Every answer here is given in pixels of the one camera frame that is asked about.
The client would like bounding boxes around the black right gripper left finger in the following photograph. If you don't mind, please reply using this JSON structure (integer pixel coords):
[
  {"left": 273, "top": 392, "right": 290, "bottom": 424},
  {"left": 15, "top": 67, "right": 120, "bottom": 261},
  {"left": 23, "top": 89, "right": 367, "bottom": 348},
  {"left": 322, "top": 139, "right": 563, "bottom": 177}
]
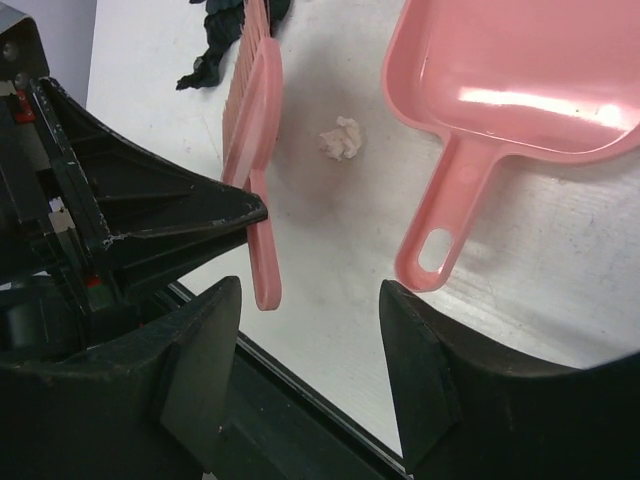
[{"left": 1, "top": 276, "right": 241, "bottom": 479}]

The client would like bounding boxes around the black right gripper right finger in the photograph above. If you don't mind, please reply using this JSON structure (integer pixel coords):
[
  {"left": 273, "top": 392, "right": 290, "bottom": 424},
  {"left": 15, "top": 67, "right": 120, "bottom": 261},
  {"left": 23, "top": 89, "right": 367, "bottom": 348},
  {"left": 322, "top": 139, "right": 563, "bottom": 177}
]
[{"left": 379, "top": 280, "right": 639, "bottom": 479}]

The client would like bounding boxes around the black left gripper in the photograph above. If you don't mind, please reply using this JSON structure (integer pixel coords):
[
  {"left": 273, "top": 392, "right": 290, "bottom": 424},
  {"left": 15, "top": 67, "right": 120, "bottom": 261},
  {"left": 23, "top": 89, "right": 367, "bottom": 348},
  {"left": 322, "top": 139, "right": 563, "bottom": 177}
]
[{"left": 1, "top": 77, "right": 267, "bottom": 350}]

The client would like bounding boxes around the pink hand brush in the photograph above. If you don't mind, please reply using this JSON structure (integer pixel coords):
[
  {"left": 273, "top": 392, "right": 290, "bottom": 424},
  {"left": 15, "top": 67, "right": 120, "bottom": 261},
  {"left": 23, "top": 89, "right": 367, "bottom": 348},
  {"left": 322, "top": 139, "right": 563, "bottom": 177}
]
[{"left": 221, "top": 0, "right": 283, "bottom": 311}]

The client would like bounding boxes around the white paper scrap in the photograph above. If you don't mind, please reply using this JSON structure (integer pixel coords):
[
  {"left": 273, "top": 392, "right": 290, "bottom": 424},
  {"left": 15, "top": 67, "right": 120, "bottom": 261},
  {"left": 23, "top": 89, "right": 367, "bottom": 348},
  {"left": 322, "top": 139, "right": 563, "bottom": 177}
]
[{"left": 319, "top": 116, "right": 363, "bottom": 161}]

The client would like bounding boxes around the black paper scrap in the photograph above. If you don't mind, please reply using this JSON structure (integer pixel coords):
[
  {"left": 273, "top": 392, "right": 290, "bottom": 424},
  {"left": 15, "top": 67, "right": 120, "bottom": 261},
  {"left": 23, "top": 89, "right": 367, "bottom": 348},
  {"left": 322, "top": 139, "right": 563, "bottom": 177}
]
[{"left": 174, "top": 0, "right": 301, "bottom": 92}]

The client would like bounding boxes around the pink plastic dustpan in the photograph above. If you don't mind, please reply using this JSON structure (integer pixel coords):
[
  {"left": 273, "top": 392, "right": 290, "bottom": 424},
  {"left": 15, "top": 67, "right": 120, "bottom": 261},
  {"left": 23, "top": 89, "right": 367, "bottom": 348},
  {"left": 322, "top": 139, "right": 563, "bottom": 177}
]
[{"left": 381, "top": 1, "right": 639, "bottom": 292}]

